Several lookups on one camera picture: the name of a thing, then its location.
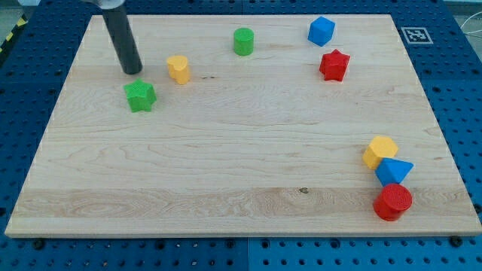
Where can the red cylinder block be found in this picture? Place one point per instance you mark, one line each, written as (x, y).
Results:
(392, 202)

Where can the red star block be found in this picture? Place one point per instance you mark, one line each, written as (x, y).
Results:
(334, 65)

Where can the yellow heart block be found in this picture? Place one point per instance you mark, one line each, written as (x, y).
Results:
(178, 69)

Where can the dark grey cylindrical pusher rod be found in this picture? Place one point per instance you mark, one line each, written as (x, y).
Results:
(122, 38)

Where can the blue cube block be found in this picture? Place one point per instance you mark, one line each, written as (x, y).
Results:
(321, 31)

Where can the blue triangle block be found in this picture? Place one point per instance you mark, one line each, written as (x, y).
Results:
(392, 171)

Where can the yellow hexagon block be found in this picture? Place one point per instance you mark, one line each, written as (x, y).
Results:
(379, 148)

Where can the light wooden board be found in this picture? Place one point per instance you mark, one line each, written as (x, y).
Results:
(258, 145)

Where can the green cylinder block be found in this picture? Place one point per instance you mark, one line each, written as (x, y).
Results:
(243, 41)

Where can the silver pusher mount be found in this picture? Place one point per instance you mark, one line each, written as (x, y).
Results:
(105, 4)

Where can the green star block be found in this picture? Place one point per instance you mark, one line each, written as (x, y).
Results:
(140, 95)

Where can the white fiducial marker tag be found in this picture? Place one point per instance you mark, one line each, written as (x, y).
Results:
(416, 35)

